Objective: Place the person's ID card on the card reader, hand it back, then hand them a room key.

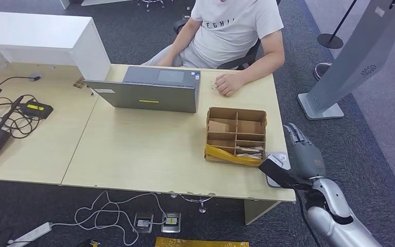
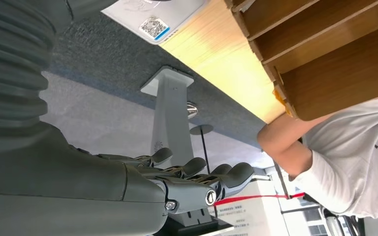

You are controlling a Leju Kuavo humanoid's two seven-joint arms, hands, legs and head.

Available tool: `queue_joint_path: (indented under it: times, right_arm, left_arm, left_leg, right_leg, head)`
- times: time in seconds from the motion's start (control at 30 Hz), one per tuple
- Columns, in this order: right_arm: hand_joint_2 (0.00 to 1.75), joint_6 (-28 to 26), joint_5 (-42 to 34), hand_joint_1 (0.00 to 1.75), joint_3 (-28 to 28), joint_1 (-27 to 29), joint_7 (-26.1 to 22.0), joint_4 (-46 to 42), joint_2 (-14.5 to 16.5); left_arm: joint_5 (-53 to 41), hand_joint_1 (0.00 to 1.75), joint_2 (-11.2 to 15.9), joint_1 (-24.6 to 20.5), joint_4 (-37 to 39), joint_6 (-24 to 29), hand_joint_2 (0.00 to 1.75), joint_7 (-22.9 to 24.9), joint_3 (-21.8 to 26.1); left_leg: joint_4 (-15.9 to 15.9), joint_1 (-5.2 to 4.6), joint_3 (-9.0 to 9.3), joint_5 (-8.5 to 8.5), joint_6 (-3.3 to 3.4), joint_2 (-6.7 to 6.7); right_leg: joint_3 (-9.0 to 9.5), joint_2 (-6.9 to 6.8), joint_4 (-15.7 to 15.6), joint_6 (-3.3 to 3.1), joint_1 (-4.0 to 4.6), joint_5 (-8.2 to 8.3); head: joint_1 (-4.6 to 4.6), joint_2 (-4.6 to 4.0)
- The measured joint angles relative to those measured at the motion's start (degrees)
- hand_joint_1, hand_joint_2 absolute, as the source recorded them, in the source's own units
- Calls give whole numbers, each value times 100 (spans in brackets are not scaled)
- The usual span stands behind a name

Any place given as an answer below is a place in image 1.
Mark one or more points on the cardboard divider box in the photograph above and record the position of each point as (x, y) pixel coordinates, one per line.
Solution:
(223, 117)

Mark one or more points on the chrome desk foot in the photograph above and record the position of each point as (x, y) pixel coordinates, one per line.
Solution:
(201, 206)

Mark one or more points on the person's right forearm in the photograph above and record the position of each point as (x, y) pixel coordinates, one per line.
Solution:
(180, 44)

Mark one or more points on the white card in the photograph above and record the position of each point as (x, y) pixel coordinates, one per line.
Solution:
(250, 156)
(250, 149)

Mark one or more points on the grey desk grommet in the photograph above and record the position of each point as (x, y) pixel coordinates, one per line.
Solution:
(36, 74)

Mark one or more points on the black adapter with yellow label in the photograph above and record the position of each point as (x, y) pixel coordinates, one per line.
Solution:
(36, 109)

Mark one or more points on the white counter shelf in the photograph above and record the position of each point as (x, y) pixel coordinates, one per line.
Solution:
(40, 37)

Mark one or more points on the grey card reader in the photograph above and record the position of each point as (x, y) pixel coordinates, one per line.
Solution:
(286, 163)

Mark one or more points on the black stanchion pole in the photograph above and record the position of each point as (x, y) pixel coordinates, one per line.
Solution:
(329, 41)

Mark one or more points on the black yellow tool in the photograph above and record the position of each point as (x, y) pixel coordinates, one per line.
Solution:
(91, 243)

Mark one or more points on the grey kiosk stand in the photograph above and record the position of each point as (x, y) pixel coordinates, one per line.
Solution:
(361, 51)

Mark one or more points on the beige desk leg panel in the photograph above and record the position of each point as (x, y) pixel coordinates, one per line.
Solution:
(257, 211)

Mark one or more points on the grey laptop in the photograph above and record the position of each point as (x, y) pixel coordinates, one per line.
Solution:
(149, 93)

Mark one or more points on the metal floor socket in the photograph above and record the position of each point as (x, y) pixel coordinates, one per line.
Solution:
(171, 223)
(144, 223)

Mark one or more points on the person's left forearm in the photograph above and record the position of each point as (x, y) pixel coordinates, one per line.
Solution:
(265, 66)

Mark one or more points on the person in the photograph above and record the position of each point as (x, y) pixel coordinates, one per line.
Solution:
(231, 34)

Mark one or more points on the white power strip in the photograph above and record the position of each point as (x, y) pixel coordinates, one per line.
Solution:
(30, 235)

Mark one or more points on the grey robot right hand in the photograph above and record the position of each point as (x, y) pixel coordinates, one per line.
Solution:
(308, 160)

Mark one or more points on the yellow taped package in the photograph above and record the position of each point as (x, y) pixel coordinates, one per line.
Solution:
(201, 243)

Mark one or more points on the small brown bracket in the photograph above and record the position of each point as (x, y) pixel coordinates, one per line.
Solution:
(80, 83)

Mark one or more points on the person's left hand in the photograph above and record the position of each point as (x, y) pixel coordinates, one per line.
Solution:
(230, 83)

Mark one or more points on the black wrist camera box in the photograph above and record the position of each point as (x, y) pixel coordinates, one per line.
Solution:
(279, 175)

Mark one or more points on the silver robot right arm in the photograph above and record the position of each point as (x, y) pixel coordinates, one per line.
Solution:
(333, 218)

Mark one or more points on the white furniture base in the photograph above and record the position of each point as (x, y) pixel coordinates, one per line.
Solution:
(102, 2)

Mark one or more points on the chrome chair base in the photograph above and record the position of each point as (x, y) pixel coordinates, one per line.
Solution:
(148, 4)

